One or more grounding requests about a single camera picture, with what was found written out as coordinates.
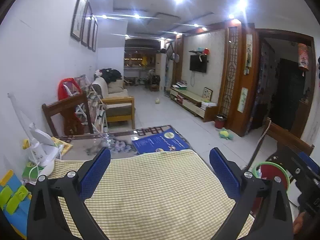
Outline carved wooden chair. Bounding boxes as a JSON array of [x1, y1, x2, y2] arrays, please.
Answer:
[[244, 118, 315, 171]]

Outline red bag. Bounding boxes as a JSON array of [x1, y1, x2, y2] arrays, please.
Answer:
[[57, 78, 82, 100]]

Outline framed wall pictures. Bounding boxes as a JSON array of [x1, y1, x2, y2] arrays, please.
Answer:
[[71, 0, 98, 52]]

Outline blue book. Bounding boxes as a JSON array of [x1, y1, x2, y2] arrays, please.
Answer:
[[132, 128, 190, 154]]

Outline small red bin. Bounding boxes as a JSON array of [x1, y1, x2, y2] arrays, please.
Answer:
[[215, 115, 227, 129]]

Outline green book under lamp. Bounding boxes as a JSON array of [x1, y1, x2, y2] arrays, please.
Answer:
[[22, 161, 43, 181]]

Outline wall television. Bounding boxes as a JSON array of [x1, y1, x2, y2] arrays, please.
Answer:
[[189, 55, 208, 73]]

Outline green stuffed toy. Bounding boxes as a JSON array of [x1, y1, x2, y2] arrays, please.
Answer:
[[219, 127, 234, 140]]

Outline tv cabinet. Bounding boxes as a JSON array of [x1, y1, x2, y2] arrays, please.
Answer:
[[170, 86, 218, 122]]

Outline red green trash bin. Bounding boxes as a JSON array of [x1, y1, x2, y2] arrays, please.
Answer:
[[251, 161, 291, 217]]

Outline person's hand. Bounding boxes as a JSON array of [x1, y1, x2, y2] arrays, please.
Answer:
[[293, 212, 306, 235]]

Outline wooden sofa with cushions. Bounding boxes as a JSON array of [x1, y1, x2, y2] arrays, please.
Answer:
[[92, 68, 136, 129]]

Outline blue toy block board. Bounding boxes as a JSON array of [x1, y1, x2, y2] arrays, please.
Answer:
[[1, 170, 31, 239]]

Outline dark wooden chair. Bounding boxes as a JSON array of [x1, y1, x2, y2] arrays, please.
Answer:
[[42, 92, 94, 138]]

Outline white desk lamp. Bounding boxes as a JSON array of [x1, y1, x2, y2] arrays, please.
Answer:
[[8, 93, 63, 178]]

